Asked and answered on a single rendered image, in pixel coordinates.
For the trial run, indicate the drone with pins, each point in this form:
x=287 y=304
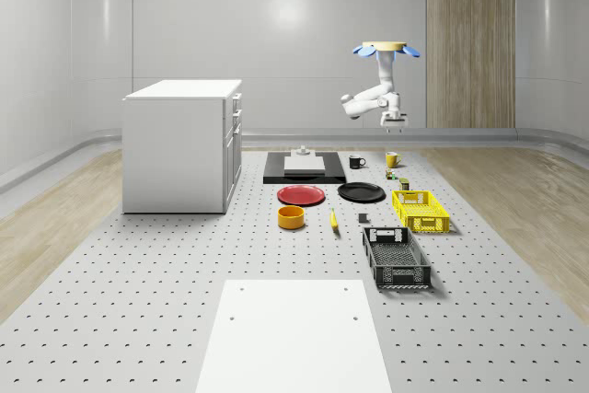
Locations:
x=384 y=46

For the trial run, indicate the yellow basket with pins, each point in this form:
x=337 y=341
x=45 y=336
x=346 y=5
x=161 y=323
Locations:
x=435 y=223

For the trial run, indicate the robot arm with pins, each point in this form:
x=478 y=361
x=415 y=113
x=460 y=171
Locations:
x=385 y=73

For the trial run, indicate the white board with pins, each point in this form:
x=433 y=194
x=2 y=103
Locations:
x=294 y=342

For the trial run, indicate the black plate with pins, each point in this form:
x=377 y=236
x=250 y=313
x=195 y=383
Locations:
x=361 y=192

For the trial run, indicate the yellow mug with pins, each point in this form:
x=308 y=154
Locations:
x=391 y=160

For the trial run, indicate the dark grey basket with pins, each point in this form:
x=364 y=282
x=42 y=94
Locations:
x=405 y=275

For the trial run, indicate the red plate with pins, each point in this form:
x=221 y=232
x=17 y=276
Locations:
x=301 y=195

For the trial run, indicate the yellow bowl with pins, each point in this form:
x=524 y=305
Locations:
x=291 y=220

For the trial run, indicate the black mug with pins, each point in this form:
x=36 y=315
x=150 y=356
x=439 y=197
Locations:
x=355 y=162

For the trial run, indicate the white cabinet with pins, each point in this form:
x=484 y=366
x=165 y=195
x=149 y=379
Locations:
x=175 y=153

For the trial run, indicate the flat-sided can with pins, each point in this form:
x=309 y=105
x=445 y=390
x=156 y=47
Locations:
x=403 y=184

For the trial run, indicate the banana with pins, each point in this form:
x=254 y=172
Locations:
x=334 y=223

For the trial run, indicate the puzzle cube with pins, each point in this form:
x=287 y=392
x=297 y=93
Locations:
x=391 y=175

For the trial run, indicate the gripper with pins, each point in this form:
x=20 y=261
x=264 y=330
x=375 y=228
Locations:
x=394 y=119

